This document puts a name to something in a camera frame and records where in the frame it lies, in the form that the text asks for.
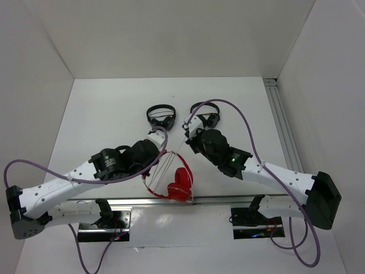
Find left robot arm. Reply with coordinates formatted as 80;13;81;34
6;139;162;240

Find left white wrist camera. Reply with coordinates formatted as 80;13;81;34
146;127;168;150

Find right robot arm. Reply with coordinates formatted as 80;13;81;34
185;128;342;230

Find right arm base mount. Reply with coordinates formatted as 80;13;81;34
229;208;285;240

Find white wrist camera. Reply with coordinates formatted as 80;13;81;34
146;127;168;150
182;114;204;139

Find red over-ear headphones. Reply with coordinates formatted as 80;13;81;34
142;150;194;203

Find purple cable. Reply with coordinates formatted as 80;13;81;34
184;99;322;269
4;127;169;274

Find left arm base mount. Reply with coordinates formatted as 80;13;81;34
77;207;132;243

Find black headphones left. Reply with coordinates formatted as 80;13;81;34
146;104;176;131

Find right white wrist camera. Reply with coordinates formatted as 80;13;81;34
182;114;204;139

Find black headphones right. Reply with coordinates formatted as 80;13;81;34
192;102;220;129

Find aluminium table edge rail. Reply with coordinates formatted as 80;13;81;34
61;195;289;207

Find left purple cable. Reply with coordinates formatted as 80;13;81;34
4;127;169;274

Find aluminium side rail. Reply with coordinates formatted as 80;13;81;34
263;78;305;173

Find white headphone cable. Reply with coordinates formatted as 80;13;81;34
145;122;194;203

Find black headphones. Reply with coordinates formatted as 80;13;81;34
192;102;220;129
146;104;176;131

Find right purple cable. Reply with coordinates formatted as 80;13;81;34
184;99;322;269

